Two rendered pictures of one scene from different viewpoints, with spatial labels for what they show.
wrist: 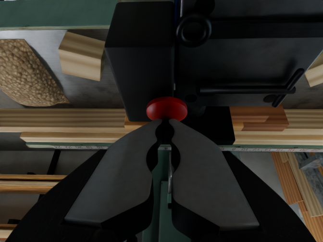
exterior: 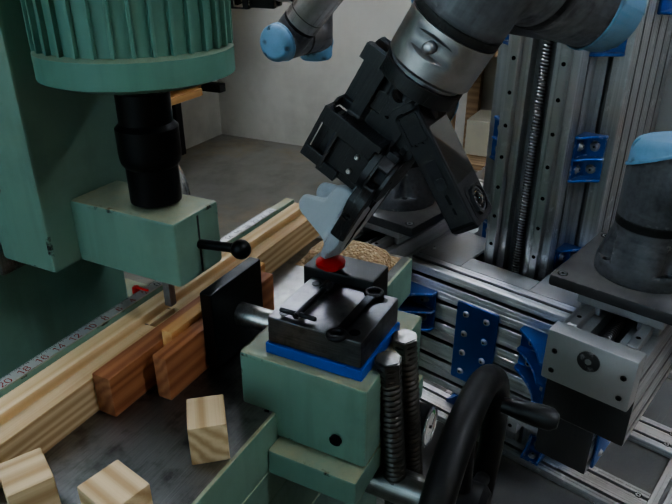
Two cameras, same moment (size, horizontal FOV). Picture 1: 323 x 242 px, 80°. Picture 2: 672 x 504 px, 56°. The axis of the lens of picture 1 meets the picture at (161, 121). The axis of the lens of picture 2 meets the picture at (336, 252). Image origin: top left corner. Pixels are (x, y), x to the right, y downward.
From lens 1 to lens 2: 0.57 m
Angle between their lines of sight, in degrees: 52
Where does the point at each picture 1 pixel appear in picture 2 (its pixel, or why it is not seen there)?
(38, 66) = not seen: hidden behind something
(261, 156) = not seen: outside the picture
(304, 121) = (60, 415)
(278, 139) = (72, 364)
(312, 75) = (210, 399)
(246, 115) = (186, 343)
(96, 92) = (292, 286)
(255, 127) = (137, 351)
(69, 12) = not seen: hidden behind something
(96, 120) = (267, 259)
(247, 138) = (112, 339)
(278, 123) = (121, 372)
